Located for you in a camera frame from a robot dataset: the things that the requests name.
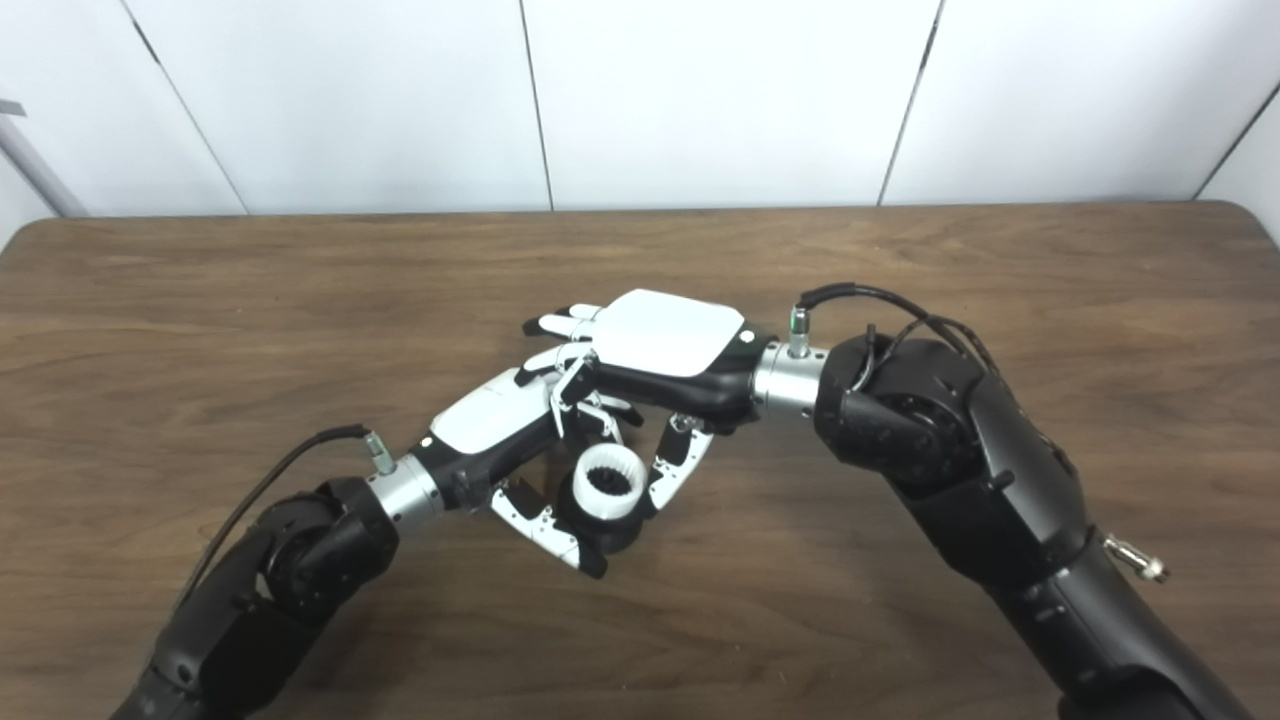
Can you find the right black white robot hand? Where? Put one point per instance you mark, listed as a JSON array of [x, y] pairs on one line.
[[665, 335]]

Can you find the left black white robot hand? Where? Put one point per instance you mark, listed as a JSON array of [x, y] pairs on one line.
[[490, 415]]

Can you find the gray wall corner post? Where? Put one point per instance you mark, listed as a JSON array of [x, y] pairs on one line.
[[40, 170]]

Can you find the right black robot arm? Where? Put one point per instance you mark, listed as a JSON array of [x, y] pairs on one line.
[[980, 480]]

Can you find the round black part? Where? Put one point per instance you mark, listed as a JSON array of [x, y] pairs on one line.
[[620, 540]]

